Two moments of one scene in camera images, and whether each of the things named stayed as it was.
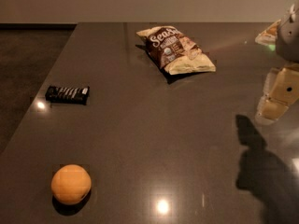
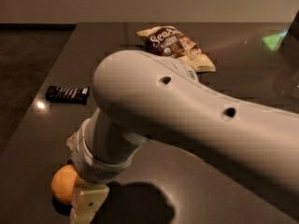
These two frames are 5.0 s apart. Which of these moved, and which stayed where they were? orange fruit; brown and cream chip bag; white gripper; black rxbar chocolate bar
Moved: white gripper
Stayed: black rxbar chocolate bar; brown and cream chip bag; orange fruit
